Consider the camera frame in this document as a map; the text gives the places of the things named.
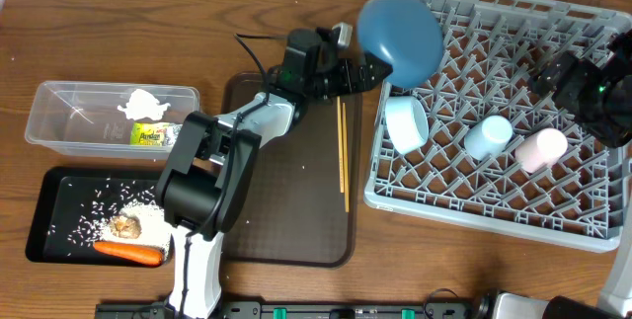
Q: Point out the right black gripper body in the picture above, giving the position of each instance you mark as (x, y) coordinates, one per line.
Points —
(583, 89)

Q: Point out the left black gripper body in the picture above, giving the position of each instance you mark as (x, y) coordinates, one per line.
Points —
(334, 81)

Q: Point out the large blue plate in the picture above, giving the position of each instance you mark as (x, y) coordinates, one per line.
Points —
(404, 34)

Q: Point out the light blue bowl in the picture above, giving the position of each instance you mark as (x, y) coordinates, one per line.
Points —
(407, 123)

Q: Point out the pink cup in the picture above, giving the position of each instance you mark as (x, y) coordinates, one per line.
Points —
(541, 149)

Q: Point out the wooden chopstick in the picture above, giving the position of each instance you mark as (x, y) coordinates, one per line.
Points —
(340, 144)
(345, 158)

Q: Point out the light blue cup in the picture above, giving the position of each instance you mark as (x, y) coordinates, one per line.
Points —
(488, 138)

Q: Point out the white tissue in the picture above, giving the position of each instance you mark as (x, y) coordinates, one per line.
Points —
(143, 105)

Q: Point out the yellow green snack wrapper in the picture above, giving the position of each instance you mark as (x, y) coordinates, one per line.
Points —
(162, 134)

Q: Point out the white rice pile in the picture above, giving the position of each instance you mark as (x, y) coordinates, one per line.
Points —
(143, 220)

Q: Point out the brown food scrap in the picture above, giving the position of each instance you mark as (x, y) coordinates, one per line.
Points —
(125, 227)

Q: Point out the orange carrot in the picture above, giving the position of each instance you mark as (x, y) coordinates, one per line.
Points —
(143, 255)

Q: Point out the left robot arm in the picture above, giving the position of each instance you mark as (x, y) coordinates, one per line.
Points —
(208, 173)

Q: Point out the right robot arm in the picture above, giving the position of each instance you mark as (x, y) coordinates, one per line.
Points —
(599, 98)

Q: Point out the grey dishwasher rack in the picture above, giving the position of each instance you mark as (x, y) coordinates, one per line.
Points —
(492, 47)

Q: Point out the brown serving tray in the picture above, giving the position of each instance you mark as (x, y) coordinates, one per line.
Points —
(295, 212)

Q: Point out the clear plastic bin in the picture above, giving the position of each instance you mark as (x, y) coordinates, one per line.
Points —
(81, 118)

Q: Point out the black plastic tray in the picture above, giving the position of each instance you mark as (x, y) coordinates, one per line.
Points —
(40, 250)

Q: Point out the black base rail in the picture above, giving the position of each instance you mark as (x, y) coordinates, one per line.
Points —
(256, 310)

